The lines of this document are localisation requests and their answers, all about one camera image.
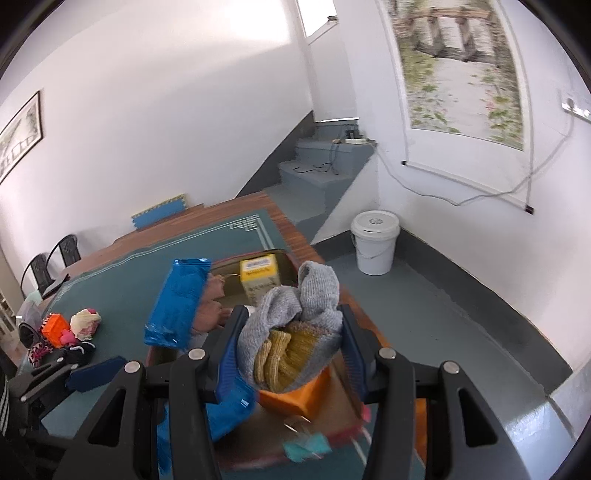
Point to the zebra striped pink cloth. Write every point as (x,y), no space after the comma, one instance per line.
(39,351)

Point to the large orange toy cube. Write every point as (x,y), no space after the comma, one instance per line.
(295,399)

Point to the white wall socket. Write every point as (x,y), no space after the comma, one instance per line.
(572,106)

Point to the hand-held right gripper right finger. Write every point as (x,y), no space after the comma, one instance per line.
(354,369)

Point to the person's dark clothing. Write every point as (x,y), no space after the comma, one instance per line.
(4,401)

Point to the blue foam floor mats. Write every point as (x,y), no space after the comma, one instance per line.
(159,211)

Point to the cream plush doll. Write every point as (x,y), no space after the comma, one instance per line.
(85,323)

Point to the wooden table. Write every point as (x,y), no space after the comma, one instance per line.
(231,203)

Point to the framed landscape painting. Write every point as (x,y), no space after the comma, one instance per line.
(21,134)

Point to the pink plush toy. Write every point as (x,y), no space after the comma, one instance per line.
(69,339)

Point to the hanging scroll painting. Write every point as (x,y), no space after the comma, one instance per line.
(461,69)

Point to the white power strip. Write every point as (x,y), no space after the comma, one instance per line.
(355,141)

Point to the grey staircase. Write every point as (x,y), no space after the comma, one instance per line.
(318,184)

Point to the yellow cardboard box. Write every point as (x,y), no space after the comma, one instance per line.
(258,277)

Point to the red biscuit tin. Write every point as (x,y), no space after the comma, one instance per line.
(285,272)

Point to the white plastic bucket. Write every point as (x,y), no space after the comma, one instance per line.
(374,254)

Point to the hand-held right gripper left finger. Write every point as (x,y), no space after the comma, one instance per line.
(228,374)

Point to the blue snack packet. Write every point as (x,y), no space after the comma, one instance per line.
(231,413)
(178,304)

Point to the black flat device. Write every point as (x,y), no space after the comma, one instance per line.
(54,286)

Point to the beige cloth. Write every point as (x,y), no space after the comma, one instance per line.
(210,316)

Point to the small black fan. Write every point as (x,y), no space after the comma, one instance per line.
(25,332)

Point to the window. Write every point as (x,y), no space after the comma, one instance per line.
(318,16)

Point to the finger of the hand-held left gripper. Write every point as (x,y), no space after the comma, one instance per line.
(97,374)

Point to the light grey sock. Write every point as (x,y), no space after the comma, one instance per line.
(314,295)

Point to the mustard knitted sock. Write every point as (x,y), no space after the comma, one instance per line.
(281,355)

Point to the small orange toy cube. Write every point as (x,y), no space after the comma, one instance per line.
(54,328)

